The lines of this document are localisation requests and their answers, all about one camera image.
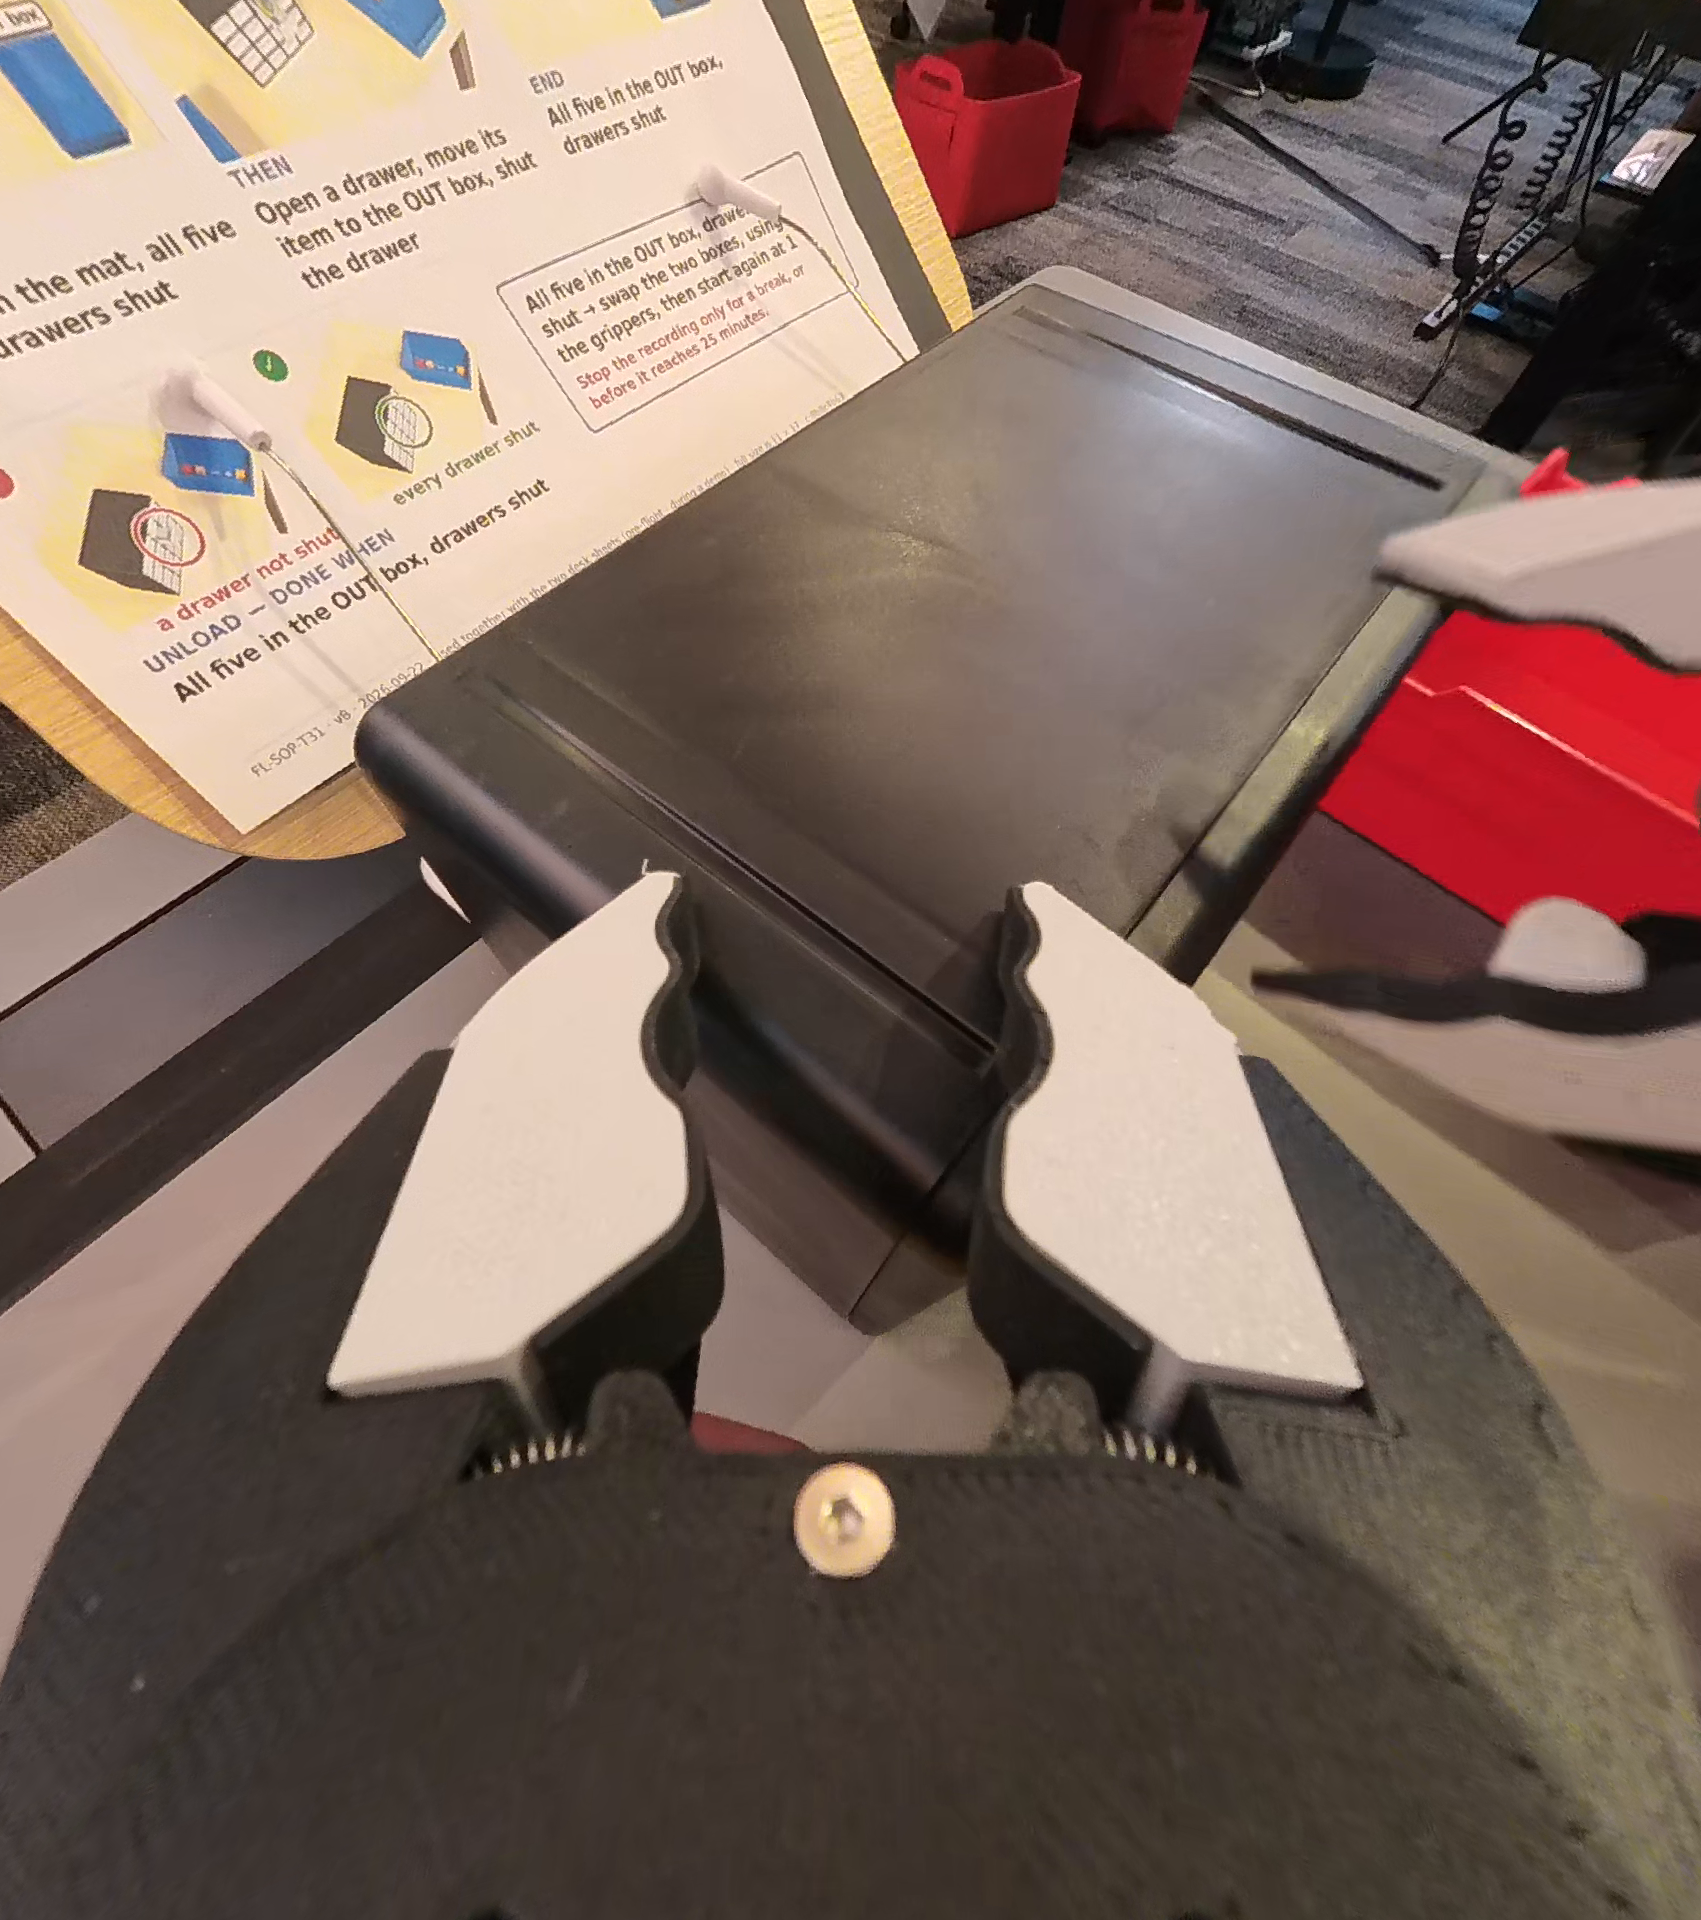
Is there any printed instruction sheet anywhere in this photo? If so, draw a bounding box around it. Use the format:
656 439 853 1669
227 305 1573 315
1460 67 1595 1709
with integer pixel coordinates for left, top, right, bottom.
0 0 919 837

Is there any dark grey mat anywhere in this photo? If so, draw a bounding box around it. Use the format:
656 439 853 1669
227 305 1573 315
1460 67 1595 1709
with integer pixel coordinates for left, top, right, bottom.
0 837 1531 1151

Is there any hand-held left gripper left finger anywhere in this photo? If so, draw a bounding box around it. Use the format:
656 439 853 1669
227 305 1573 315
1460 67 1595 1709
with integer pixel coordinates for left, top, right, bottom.
327 877 729 1443

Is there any black floor pole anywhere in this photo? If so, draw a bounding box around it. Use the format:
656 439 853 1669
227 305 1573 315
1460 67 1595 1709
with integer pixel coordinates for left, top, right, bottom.
1193 80 1449 272

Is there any black drawer cabinet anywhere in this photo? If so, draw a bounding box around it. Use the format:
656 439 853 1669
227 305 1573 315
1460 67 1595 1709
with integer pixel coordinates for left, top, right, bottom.
356 266 1535 1336

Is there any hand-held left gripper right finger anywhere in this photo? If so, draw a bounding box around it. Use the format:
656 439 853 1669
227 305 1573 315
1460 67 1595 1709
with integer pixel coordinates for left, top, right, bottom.
969 884 1361 1439

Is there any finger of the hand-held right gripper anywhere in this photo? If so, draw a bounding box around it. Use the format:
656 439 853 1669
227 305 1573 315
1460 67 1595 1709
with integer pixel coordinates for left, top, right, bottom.
1254 893 1701 1169
1375 432 1701 680

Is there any red plastic bin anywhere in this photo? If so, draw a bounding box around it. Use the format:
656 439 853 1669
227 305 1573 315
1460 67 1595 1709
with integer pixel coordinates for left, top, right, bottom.
1314 449 1701 940

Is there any red fabric basket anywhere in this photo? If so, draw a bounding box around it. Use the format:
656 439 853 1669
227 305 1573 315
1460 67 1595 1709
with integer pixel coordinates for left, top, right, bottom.
889 39 1085 239
1060 0 1211 148

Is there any instruction sheet on wooden board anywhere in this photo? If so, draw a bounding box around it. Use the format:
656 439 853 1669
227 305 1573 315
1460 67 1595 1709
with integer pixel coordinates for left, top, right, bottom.
0 0 973 859

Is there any black coiled cable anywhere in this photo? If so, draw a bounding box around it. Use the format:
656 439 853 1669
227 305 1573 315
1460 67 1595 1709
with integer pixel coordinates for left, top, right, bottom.
1460 75 1622 272

